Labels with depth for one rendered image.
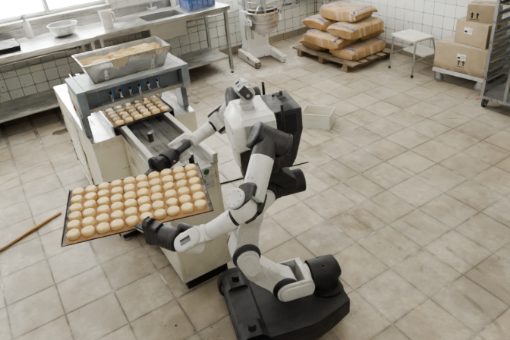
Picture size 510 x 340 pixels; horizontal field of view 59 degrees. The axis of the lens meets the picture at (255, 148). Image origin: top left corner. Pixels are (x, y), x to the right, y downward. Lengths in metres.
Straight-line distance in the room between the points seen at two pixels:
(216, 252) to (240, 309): 0.46
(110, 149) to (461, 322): 2.30
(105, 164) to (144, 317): 0.98
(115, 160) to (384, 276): 1.85
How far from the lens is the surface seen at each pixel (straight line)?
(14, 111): 5.71
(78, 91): 2.91
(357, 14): 6.05
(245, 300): 2.62
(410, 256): 3.16
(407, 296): 2.92
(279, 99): 1.98
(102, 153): 3.06
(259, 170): 1.65
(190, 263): 2.83
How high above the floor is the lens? 2.13
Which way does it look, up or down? 30 degrees down
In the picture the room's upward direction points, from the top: 6 degrees counter-clockwise
